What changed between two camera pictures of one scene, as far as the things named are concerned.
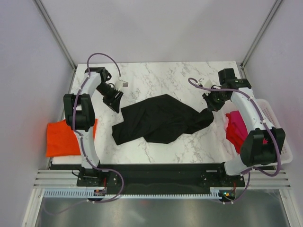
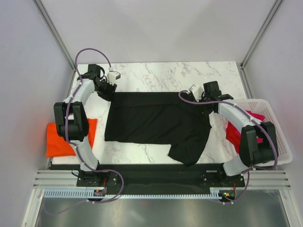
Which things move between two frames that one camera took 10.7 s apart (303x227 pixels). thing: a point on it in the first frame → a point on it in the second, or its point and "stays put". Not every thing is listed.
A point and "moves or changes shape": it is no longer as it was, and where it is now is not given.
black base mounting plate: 158,176 stays put
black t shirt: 160,119 moves or changes shape
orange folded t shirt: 61,140 stays put
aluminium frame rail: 56,179 stays put
